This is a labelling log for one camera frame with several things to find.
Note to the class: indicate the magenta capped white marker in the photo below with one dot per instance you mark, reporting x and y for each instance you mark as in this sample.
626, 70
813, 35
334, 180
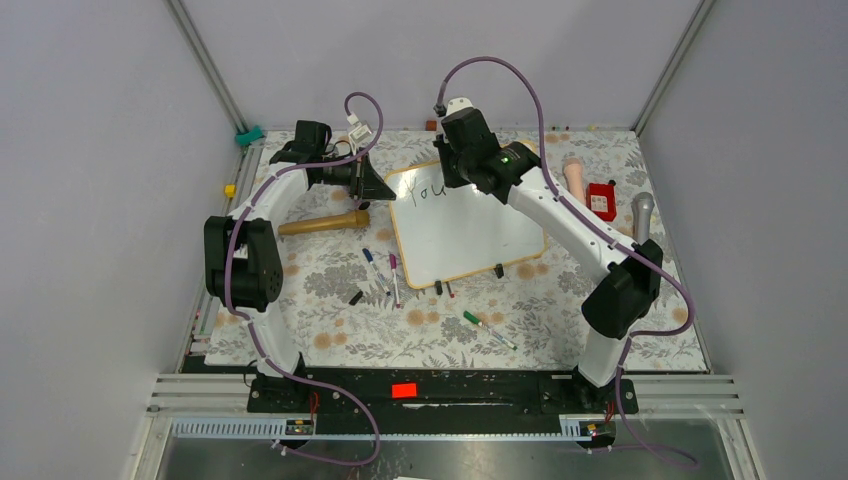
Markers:
395, 282

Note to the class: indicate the teal corner clip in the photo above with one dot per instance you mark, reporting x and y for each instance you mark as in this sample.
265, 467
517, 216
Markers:
246, 138

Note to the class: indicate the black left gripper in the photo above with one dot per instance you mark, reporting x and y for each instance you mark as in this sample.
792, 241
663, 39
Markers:
366, 184

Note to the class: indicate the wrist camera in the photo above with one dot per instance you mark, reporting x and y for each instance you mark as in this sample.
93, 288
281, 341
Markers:
457, 105
358, 132

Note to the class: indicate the blue capped white marker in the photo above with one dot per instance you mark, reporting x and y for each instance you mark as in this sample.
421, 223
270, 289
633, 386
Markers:
379, 276

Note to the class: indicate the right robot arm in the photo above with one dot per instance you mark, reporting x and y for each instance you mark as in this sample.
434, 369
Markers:
625, 288

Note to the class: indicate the whiteboard wire stand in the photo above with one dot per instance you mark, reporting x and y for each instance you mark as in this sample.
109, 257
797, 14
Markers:
485, 277

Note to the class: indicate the pink beige microphone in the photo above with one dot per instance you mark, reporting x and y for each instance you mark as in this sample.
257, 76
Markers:
573, 171

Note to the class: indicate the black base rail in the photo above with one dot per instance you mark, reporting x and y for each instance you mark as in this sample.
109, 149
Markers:
476, 402

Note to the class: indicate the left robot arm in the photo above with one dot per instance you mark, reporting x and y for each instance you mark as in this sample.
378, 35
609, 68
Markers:
243, 265

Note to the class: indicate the red box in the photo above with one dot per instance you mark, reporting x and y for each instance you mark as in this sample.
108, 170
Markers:
601, 200

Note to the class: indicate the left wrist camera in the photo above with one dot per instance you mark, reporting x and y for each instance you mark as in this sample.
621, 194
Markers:
358, 132

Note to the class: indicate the red tape label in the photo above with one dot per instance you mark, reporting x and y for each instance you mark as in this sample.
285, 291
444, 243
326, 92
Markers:
404, 390

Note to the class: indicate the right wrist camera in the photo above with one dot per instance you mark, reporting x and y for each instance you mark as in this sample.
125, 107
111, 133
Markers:
457, 105

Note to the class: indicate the silver microphone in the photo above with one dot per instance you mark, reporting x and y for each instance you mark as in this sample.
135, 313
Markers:
642, 207

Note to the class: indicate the green capped white marker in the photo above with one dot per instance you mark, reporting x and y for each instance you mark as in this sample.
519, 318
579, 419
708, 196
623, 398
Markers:
479, 322

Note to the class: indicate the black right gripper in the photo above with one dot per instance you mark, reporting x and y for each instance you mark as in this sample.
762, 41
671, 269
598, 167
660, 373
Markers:
451, 180

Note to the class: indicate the yellow framed whiteboard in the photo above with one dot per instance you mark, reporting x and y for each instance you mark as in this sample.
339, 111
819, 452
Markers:
446, 233

